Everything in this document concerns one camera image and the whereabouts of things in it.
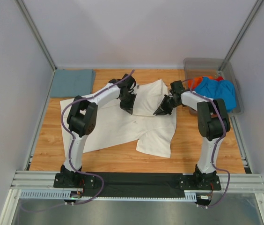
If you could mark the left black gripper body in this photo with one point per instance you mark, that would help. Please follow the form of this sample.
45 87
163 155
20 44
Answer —
127 94

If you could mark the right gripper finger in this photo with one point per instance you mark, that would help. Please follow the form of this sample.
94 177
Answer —
165 101
167 110

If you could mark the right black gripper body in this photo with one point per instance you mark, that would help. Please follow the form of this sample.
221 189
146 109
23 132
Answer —
172 102

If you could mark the white t shirt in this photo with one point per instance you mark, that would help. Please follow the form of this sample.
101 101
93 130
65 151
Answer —
153 133

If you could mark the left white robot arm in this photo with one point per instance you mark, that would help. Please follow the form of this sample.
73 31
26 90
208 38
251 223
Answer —
81 121

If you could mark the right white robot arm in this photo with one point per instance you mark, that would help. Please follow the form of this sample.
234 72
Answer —
213 124

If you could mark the orange t shirt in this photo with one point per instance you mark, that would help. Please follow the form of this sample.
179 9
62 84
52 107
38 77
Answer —
196 81

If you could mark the red t shirt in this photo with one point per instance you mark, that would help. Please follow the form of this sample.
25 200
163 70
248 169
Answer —
220 78

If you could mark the blue t shirt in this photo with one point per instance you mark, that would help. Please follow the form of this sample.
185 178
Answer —
224 89

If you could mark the folded grey-blue t shirt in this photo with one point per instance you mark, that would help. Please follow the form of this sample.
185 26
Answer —
70 83

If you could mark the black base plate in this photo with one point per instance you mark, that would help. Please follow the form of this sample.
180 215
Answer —
124 184

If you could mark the aluminium frame rail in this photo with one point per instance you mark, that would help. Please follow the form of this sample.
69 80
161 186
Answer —
239 183

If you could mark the right corner aluminium post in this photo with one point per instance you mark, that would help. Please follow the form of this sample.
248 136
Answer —
243 30

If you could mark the corner aluminium post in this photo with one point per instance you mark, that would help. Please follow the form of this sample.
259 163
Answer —
243 30
29 20

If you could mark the slotted cable duct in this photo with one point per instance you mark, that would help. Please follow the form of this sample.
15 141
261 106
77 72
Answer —
71 195

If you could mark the left corner aluminium post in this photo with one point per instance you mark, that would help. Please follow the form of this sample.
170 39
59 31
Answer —
29 20

